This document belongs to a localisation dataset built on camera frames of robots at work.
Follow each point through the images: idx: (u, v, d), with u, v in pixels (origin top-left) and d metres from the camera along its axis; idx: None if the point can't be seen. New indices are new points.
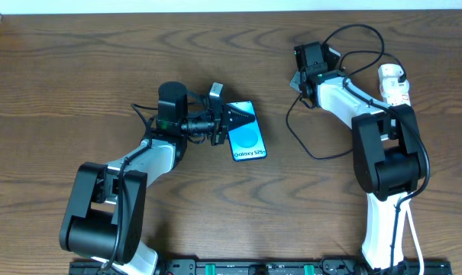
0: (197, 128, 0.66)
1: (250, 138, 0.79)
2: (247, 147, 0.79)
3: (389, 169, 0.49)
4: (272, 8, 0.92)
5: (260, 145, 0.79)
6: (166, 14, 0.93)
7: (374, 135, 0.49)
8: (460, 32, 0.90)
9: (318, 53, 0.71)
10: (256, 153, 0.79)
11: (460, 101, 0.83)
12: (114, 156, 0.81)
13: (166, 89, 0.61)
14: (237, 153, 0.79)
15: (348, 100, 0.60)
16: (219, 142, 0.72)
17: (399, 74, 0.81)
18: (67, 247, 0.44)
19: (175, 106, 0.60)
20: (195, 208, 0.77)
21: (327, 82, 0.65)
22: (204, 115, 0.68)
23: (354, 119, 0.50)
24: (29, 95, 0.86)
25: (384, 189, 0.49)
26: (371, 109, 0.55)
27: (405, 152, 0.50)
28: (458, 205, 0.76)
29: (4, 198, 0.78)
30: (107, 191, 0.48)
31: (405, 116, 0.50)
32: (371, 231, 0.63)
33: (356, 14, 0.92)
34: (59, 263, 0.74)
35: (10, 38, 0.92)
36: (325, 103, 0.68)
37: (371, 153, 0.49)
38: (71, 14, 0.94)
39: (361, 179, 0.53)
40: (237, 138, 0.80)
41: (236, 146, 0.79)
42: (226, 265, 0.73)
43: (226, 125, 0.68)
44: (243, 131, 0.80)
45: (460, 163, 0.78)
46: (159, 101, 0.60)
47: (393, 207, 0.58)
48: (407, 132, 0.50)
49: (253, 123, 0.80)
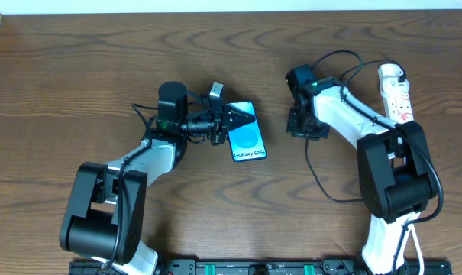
0: (196, 128, 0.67)
1: (250, 139, 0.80)
2: (247, 147, 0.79)
3: (398, 191, 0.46)
4: (272, 8, 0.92)
5: (260, 146, 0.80)
6: (167, 14, 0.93)
7: (381, 158, 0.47)
8: (460, 32, 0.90)
9: (310, 75, 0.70)
10: (255, 154, 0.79)
11: (460, 101, 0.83)
12: (114, 156, 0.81)
13: (166, 88, 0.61)
14: (237, 153, 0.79)
15: (350, 115, 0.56)
16: (219, 142, 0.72)
17: (399, 74, 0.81)
18: (67, 248, 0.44)
19: (175, 106, 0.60)
20: (195, 208, 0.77)
21: (324, 95, 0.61)
22: (204, 115, 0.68)
23: (360, 140, 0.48)
24: (29, 95, 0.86)
25: (395, 212, 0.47)
26: (376, 127, 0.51)
27: (414, 173, 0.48)
28: (457, 205, 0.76)
29: (4, 198, 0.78)
30: (107, 191, 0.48)
31: (413, 135, 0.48)
32: (375, 242, 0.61)
33: (356, 14, 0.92)
34: (59, 263, 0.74)
35: (11, 37, 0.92)
36: (322, 116, 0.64)
37: (378, 176, 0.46)
38: (71, 14, 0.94)
39: (367, 202, 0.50)
40: (237, 139, 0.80)
41: (236, 146, 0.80)
42: (226, 265, 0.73)
43: (226, 126, 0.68)
44: (243, 131, 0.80)
45: (460, 162, 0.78)
46: (159, 101, 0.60)
47: (401, 226, 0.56)
48: (415, 153, 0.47)
49: (252, 124, 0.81)
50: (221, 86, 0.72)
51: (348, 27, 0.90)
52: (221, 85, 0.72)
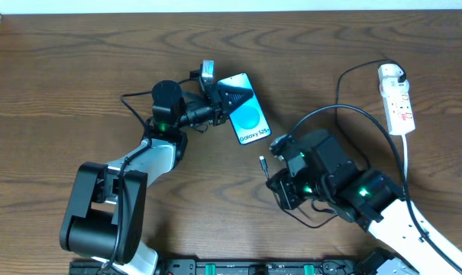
0: (196, 115, 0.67)
1: (252, 118, 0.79)
2: (250, 128, 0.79)
3: None
4: (272, 8, 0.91)
5: (263, 124, 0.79)
6: (166, 14, 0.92)
7: None
8: (461, 31, 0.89)
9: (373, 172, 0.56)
10: (260, 134, 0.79)
11: (460, 101, 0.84)
12: (114, 156, 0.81)
13: (159, 92, 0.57)
14: (242, 137, 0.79)
15: (415, 253, 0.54)
16: (221, 123, 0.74)
17: (399, 74, 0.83)
18: (67, 248, 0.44)
19: (171, 111, 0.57)
20: (195, 208, 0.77)
21: (387, 225, 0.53)
22: (200, 101, 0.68)
23: None
24: (29, 95, 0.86)
25: None
26: None
27: None
28: (456, 205, 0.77)
29: (5, 198, 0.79)
30: (107, 191, 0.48)
31: None
32: None
33: (357, 13, 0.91)
34: (60, 263, 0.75)
35: (10, 37, 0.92)
36: None
37: None
38: (71, 14, 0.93)
39: None
40: (240, 121, 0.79)
41: (239, 129, 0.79)
42: (226, 265, 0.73)
43: (226, 111, 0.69)
44: (244, 111, 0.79)
45: (460, 163, 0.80)
46: (153, 106, 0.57)
47: None
48: None
49: (250, 99, 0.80)
50: (212, 64, 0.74)
51: (349, 27, 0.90)
52: (211, 63, 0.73)
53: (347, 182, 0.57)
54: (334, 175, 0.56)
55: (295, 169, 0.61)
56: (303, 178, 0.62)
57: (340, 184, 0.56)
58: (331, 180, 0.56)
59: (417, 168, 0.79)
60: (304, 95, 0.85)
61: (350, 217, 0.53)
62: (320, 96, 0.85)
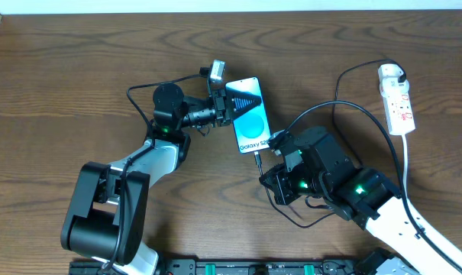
0: (199, 118, 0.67)
1: (256, 127, 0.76)
2: (253, 137, 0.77)
3: None
4: (273, 8, 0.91)
5: (265, 134, 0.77)
6: (166, 14, 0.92)
7: None
8: None
9: (367, 171, 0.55)
10: (262, 145, 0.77)
11: (460, 101, 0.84)
12: (114, 156, 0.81)
13: (162, 97, 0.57)
14: (242, 146, 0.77)
15: (412, 250, 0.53)
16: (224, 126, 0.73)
17: (399, 74, 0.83)
18: (68, 248, 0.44)
19: (172, 117, 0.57)
20: (195, 208, 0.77)
21: (386, 224, 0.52)
22: (205, 103, 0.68)
23: None
24: (29, 95, 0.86)
25: None
26: None
27: None
28: (456, 205, 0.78)
29: (4, 199, 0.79)
30: (109, 191, 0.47)
31: None
32: None
33: (357, 13, 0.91)
34: (60, 263, 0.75)
35: (10, 37, 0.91)
36: None
37: None
38: (71, 14, 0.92)
39: None
40: (243, 128, 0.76)
41: (240, 136, 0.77)
42: (226, 265, 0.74)
43: (228, 118, 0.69)
44: (249, 118, 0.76)
45: (460, 163, 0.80)
46: (155, 111, 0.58)
47: None
48: None
49: (258, 108, 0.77)
50: (223, 66, 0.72)
51: (349, 27, 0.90)
52: (221, 63, 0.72)
53: (344, 179, 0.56)
54: (331, 173, 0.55)
55: (292, 165, 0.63)
56: (299, 173, 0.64)
57: (336, 181, 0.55)
58: (328, 178, 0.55)
59: (417, 168, 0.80)
60: (304, 95, 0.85)
61: (347, 215, 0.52)
62: (320, 97, 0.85)
